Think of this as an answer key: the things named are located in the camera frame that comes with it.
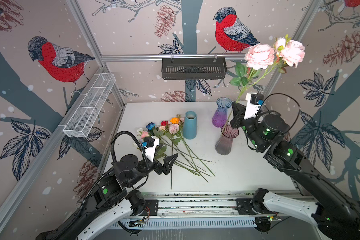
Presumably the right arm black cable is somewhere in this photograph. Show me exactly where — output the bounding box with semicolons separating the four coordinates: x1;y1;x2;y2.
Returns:
254;92;302;134

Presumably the teal ceramic vase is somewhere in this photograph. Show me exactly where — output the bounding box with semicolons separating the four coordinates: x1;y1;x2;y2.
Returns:
183;111;197;140

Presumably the black hanging wire basket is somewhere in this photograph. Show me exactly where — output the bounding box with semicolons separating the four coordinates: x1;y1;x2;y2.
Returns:
162;58;227;80

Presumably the blue artificial rose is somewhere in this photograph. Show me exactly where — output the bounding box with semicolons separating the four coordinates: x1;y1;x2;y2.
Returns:
146;122;156;131

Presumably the white wire mesh shelf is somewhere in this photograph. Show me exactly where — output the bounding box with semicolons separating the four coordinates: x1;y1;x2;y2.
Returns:
63;73;116;138

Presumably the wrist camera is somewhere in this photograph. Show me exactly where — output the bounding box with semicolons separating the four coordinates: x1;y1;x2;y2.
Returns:
244;93;264;120
143;136;160;163

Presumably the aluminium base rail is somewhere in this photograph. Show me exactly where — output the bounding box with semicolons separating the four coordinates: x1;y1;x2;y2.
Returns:
107;190;316;230

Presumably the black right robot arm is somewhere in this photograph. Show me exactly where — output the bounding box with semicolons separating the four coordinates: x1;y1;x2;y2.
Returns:
231;103;360;240

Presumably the pink peony spray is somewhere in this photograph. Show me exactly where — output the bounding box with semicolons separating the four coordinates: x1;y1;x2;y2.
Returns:
221;34;306;133
166;121;216;180

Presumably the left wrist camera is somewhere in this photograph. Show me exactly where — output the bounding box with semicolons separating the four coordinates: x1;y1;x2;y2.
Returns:
143;136;160;163

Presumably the red artificial rose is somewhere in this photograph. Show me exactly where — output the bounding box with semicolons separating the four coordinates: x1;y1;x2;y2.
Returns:
161;121;169;127

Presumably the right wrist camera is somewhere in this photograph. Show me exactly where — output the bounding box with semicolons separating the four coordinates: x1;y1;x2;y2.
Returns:
244;93;264;120

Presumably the orange artificial rose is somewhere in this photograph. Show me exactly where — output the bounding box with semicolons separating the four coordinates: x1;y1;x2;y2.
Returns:
170;117;181;125

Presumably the pink grey glass vase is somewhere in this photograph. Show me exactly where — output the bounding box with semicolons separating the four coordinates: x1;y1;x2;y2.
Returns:
215;124;239;156

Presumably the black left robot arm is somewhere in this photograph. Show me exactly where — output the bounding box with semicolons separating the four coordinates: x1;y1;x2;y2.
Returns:
36;154;178;240

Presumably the pink artificial rose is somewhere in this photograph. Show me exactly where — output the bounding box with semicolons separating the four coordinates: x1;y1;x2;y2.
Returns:
141;131;150;139

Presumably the blue purple glass vase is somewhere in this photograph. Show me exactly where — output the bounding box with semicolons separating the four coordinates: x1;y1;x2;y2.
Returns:
212;97;232;128

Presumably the white artificial rose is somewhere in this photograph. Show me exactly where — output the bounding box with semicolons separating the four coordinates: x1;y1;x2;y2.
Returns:
137;128;144;136

